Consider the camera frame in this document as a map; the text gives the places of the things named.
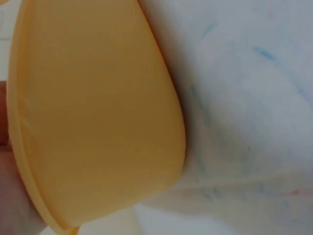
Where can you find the person's left hand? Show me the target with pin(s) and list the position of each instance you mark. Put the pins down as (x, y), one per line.
(14, 186)

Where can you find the person's left fingers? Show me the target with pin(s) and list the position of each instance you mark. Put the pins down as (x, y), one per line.
(17, 191)

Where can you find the yellow plastic bowl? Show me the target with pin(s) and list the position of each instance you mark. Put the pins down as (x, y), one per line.
(97, 110)

